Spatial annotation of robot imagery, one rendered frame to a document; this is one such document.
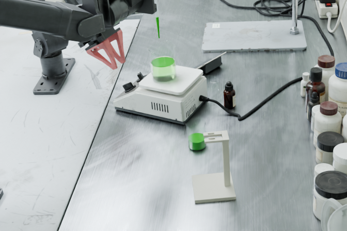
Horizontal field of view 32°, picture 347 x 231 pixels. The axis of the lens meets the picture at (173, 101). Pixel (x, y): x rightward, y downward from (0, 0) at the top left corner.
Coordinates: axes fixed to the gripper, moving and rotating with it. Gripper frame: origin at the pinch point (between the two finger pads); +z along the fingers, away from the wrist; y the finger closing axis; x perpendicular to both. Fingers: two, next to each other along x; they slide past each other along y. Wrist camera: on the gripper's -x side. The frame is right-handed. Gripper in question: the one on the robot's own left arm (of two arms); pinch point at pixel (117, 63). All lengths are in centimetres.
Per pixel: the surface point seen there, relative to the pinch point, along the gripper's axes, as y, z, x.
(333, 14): 69, 26, -22
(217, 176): -17.7, 27.3, -24.5
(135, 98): -3.4, 9.1, -2.0
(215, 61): 25.5, 14.9, -6.5
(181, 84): 0.8, 11.3, -13.1
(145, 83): -2.0, 7.0, -6.0
